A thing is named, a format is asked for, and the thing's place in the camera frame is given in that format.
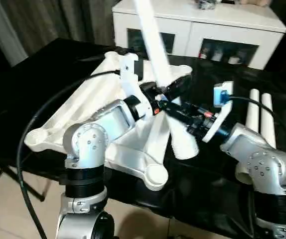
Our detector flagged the white plastic table leg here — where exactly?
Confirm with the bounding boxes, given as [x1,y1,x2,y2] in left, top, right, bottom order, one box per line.
[133,0,200,160]
[259,93,277,147]
[245,89,261,132]

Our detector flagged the white jar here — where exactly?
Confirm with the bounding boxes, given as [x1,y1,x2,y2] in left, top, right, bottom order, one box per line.
[211,49,222,62]

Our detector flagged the white sideboard cabinet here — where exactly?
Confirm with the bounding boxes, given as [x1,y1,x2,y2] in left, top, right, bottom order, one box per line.
[112,0,286,70]

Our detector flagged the white plastic table top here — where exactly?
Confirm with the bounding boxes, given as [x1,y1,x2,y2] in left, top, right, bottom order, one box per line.
[24,51,200,192]

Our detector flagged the black plastic bag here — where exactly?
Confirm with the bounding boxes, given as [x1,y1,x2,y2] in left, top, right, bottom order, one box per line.
[195,0,217,10]

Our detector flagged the black work mat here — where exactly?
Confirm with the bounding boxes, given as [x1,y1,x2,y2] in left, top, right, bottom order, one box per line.
[0,37,286,239]

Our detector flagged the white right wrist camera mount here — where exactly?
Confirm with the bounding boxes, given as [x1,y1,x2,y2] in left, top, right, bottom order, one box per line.
[202,80,234,143]

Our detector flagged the black metal table frame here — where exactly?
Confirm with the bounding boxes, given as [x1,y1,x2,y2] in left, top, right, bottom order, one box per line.
[0,159,53,203]

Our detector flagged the black left camera cable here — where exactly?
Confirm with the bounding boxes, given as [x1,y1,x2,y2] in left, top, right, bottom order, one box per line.
[17,69,120,239]

